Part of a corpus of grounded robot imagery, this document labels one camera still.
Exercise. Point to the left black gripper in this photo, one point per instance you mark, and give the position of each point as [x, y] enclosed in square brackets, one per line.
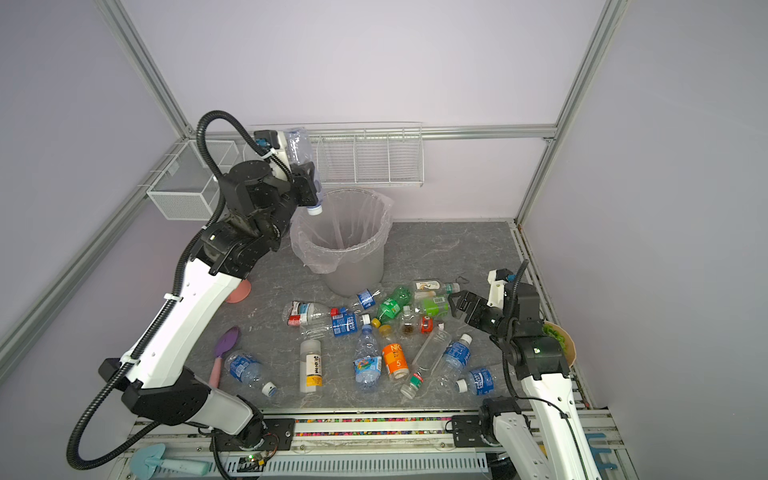
[304, 181]

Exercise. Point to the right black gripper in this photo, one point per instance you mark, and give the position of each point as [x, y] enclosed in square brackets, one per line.
[481, 307]

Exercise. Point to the clear blue tinted bottle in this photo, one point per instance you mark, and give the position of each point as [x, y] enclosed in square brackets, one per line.
[300, 152]

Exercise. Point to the small red cap bottle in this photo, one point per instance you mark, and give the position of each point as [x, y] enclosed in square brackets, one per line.
[426, 325]

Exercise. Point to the pocari sweat bottle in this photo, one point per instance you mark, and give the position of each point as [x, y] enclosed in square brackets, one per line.
[341, 324]
[249, 371]

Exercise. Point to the white milky bottle yellow label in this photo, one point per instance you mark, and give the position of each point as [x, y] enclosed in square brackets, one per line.
[311, 369]

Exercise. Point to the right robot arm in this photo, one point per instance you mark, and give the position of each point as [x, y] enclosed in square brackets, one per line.
[537, 424]

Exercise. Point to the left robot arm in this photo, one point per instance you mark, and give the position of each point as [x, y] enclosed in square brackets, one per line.
[152, 376]

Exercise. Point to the clear plastic bin liner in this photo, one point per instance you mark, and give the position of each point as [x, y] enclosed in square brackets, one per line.
[353, 224]

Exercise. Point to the grey mesh waste bin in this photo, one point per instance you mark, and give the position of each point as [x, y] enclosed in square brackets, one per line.
[353, 278]

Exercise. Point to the lime green label bottle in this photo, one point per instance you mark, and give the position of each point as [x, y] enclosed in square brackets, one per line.
[434, 307]

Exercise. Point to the bird label tea bottle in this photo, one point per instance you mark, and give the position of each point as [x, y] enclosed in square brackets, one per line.
[432, 287]

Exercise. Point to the blue label bottle right front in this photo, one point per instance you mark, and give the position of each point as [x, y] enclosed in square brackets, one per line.
[483, 381]

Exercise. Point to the tall clear bottle green-red cap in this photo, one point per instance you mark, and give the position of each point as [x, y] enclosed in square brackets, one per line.
[426, 360]

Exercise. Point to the potted green plant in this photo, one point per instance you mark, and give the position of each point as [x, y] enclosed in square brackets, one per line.
[565, 341]

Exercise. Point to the green Sprite bottle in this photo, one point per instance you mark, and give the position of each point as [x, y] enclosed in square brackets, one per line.
[392, 306]

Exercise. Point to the orange NFC juice bottle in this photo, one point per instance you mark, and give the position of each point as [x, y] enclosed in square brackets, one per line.
[393, 353]

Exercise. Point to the small crushed blue bottle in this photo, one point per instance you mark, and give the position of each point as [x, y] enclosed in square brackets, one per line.
[367, 299]

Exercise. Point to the small white mesh basket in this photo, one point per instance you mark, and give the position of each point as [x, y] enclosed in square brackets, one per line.
[185, 189]

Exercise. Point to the pink watering can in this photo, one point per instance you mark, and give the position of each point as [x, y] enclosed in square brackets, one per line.
[240, 293]

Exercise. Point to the blue cartoon label water bottle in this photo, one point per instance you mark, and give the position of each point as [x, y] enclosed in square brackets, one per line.
[367, 364]

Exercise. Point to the red label clear bottle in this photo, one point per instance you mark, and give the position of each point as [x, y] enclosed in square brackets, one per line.
[298, 313]

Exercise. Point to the blue yellow toy rake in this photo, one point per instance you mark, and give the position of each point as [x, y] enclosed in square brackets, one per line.
[600, 452]

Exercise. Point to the teal toy shovel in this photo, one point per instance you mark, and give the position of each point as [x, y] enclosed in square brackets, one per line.
[146, 461]

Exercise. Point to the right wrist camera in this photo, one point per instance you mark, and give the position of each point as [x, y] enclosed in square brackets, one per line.
[497, 280]

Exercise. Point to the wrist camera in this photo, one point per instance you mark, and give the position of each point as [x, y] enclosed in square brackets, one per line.
[268, 148]
[497, 280]

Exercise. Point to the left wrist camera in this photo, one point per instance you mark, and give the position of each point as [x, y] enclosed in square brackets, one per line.
[268, 148]

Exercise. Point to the long white wire shelf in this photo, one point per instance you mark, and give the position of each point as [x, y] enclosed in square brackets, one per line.
[368, 154]

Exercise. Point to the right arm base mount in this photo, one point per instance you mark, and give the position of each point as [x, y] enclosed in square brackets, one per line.
[473, 430]

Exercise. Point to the purple spoon pink handle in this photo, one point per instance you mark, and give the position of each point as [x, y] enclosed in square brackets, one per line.
[225, 344]

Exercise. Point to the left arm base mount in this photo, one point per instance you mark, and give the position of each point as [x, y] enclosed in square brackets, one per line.
[276, 433]

